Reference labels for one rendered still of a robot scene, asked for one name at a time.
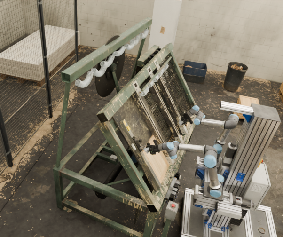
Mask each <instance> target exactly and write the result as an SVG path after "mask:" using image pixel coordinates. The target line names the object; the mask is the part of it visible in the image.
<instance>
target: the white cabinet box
mask: <svg viewBox="0 0 283 237"><path fill-rule="evenodd" d="M181 4H182V0H155V2H154V9H153V16H152V25H151V30H150V38H149V47H148V50H149V49H150V48H151V47H152V46H153V45H156V46H159V48H161V49H162V48H163V47H164V46H165V45H166V44H169V43H172V45H173V46H174V41H175V36H176V31H177V26H178V21H179V16H180V11H181Z"/></svg>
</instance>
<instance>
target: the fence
mask: <svg viewBox="0 0 283 237"><path fill-rule="evenodd" d="M123 121H125V119H123V120H121V121H120V124H121V126H122V127H123V129H124V131H125V133H126V134H127V136H128V138H129V140H130V141H131V143H133V144H134V146H135V148H136V152H137V153H138V155H139V157H140V158H141V157H142V158H143V160H144V165H145V167H146V169H147V171H148V172H149V174H150V176H151V178H152V180H153V182H154V183H155V185H156V187H157V188H158V189H159V188H161V186H162V185H161V183H160V181H159V179H158V178H157V176H156V174H155V172H154V171H153V169H152V167H151V165H150V164H149V162H148V160H147V158H146V157H145V155H144V153H143V151H142V152H140V151H139V150H138V148H137V146H136V144H135V143H134V141H133V139H132V138H133V136H134V135H133V133H132V132H131V130H130V131H128V129H127V126H128V124H127V123H126V125H125V124H124V122H123ZM125 122H126V121H125Z"/></svg>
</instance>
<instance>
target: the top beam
mask: <svg viewBox="0 0 283 237"><path fill-rule="evenodd" d="M173 49H174V47H173V45H172V43H169V44H166V45H165V46H164V47H163V48H162V49H161V50H160V51H159V52H158V53H157V54H156V55H155V56H154V57H153V58H152V59H151V60H150V61H149V62H148V63H147V64H146V65H145V66H144V67H143V68H142V69H141V70H140V71H139V72H138V73H137V74H136V75H135V76H134V77H133V78H132V79H131V80H130V81H129V82H128V83H127V84H126V85H125V86H124V87H123V88H122V89H121V90H120V91H119V92H118V93H117V94H116V95H115V96H114V97H113V98H112V99H111V100H110V101H109V102H108V103H107V104H106V105H105V106H104V107H103V108H102V109H101V110H100V111H99V112H98V113H97V114H96V115H97V117H98V119H99V120H100V122H101V123H102V122H105V121H109V120H110V119H111V117H112V116H113V115H114V114H115V113H116V112H117V111H118V110H119V108H120V107H121V106H122V105H123V104H124V103H125V102H126V101H127V100H128V98H129V97H130V96H131V95H132V94H133V93H134V92H135V88H134V87H133V85H132V84H133V83H134V82H135V81H137V83H138V85H139V86H140V85H141V84H142V83H143V82H144V81H145V79H146V78H147V77H148V76H149V73H148V71H147V68H148V67H149V66H150V68H151V70H152V71H154V70H155V69H156V66H155V64H154V61H155V60H157V62H158V64H160V63H161V62H162V61H163V60H164V59H165V58H166V56H167V55H168V54H169V53H170V52H171V51H172V50H173Z"/></svg>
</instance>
